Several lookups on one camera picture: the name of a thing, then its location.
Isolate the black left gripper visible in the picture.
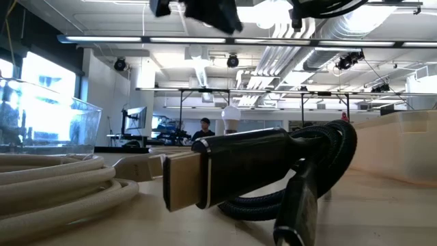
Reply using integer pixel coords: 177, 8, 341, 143
149, 0, 244, 35

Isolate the computer monitor on arm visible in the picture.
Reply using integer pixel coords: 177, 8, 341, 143
123, 106, 148, 133

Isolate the overhead light bar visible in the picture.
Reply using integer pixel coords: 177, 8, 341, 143
57, 33, 437, 49

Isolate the bulb lamp with brass base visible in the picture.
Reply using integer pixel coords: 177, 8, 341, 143
221, 105, 242, 135

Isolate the clear plastic bin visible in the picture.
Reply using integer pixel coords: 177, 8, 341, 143
0, 77, 103, 155

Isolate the black metal rig frame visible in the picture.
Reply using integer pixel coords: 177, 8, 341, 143
135, 87, 437, 139

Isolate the silver ventilation duct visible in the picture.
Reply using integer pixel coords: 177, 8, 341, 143
302, 5, 399, 72

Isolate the black braided HDMI cable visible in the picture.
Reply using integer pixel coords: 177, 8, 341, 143
163, 119, 358, 246

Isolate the black table frame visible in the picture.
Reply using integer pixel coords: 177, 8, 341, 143
94, 146, 192, 154

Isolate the cream braided coiled cable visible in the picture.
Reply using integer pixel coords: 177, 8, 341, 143
0, 152, 167, 245

